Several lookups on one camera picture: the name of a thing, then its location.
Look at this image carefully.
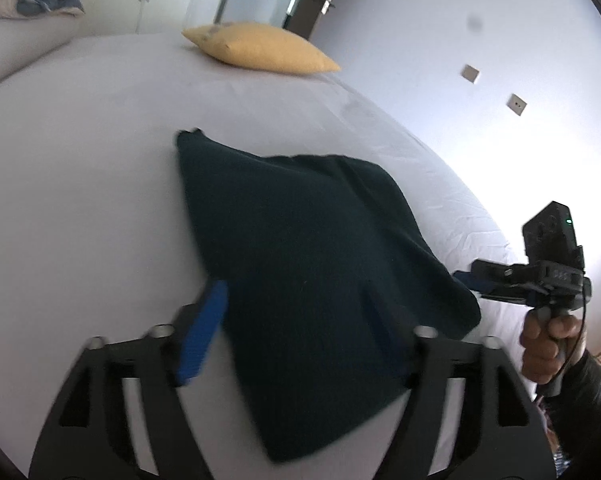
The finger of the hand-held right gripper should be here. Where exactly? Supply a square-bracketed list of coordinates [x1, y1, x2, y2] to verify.
[453, 259, 529, 304]

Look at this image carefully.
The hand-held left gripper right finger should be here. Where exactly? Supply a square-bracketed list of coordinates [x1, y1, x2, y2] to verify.
[363, 287, 556, 480]

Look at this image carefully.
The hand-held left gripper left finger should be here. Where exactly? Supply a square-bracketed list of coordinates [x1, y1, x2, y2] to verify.
[28, 280, 231, 480]

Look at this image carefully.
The dark green cloth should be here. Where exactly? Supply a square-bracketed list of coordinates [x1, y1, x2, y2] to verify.
[174, 129, 482, 463]

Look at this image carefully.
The person's right forearm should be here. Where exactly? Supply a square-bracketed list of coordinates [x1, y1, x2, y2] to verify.
[535, 350, 601, 480]

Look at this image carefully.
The person's right hand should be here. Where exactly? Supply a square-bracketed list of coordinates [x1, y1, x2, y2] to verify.
[519, 305, 589, 386]

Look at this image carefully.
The bed with white sheet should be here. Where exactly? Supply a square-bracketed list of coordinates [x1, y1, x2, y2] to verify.
[0, 32, 536, 480]

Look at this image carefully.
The yellow pillow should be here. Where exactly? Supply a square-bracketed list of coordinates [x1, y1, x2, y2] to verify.
[182, 21, 341, 77]

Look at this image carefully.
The brown framed door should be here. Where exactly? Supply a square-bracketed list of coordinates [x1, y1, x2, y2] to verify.
[215, 0, 346, 41]

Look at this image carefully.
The white pillow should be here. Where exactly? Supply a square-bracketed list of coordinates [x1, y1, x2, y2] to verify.
[0, 6, 86, 93]

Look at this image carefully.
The black cable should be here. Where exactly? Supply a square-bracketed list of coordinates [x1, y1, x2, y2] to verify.
[533, 280, 594, 403]

